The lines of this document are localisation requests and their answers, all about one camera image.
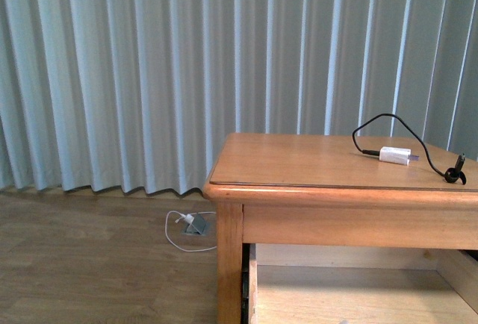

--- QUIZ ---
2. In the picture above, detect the white USB charger adapter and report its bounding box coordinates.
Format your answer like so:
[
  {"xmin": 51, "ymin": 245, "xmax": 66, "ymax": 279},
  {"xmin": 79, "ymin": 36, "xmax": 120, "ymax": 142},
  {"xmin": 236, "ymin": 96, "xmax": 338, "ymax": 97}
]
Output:
[{"xmin": 379, "ymin": 146, "xmax": 419, "ymax": 166}]

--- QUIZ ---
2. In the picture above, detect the pale green pleated curtain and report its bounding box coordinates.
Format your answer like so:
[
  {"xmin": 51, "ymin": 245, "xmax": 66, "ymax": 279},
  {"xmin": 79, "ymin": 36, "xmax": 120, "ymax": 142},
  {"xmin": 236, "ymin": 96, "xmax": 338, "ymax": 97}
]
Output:
[{"xmin": 1, "ymin": 0, "xmax": 477, "ymax": 193}]

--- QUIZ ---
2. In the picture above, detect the grey floor power socket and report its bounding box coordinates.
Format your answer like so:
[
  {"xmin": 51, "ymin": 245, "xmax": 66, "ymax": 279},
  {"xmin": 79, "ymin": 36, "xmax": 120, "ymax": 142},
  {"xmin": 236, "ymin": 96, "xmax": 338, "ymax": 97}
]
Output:
[{"xmin": 182, "ymin": 214, "xmax": 209, "ymax": 236}]

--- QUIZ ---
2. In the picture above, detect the white cable on floor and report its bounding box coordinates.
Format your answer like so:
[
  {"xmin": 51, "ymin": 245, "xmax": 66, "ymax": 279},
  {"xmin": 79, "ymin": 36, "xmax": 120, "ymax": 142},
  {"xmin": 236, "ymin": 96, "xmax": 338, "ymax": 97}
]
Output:
[{"xmin": 164, "ymin": 210, "xmax": 217, "ymax": 252}]

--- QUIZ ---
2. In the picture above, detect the black USB cable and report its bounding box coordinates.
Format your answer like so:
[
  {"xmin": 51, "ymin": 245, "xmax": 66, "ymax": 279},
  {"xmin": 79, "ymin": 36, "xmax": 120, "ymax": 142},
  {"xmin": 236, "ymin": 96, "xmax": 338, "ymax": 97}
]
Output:
[{"xmin": 352, "ymin": 113, "xmax": 468, "ymax": 186}]

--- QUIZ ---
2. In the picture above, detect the wooden drawer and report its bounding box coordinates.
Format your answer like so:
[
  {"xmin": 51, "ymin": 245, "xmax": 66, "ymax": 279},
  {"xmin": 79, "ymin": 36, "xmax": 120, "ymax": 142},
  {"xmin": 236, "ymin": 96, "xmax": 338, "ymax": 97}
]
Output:
[{"xmin": 243, "ymin": 244, "xmax": 477, "ymax": 323}]

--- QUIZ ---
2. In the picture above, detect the white charger plug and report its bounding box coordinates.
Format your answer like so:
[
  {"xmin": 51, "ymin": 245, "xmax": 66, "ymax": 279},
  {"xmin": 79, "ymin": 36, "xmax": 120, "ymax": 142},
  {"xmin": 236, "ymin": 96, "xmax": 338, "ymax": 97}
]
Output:
[{"xmin": 175, "ymin": 214, "xmax": 194, "ymax": 225}]

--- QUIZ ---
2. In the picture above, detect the wooden nightstand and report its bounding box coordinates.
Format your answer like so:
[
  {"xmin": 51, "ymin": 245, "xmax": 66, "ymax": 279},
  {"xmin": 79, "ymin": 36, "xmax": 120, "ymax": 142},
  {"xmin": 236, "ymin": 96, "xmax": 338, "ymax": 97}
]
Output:
[{"xmin": 203, "ymin": 133, "xmax": 477, "ymax": 323}]

